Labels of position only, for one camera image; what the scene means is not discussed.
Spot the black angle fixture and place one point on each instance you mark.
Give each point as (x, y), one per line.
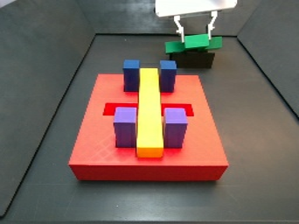
(192, 59)

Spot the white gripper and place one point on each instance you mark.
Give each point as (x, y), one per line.
(168, 8)

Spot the green bridge-shaped object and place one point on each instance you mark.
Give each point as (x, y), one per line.
(194, 42)

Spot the purple block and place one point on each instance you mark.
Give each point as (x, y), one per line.
(174, 127)
(124, 124)

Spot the blue block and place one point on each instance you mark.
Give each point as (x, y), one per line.
(131, 69)
(167, 75)

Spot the purple block left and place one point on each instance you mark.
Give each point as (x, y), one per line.
(174, 127)

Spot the blue block left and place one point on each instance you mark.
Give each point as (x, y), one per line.
(167, 75)

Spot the blue block right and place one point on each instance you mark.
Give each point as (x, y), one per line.
(131, 69)

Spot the purple block right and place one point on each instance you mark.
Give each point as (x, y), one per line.
(124, 124)

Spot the yellow long bar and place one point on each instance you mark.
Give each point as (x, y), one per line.
(150, 116)

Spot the red board base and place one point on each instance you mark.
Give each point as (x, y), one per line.
(98, 160)

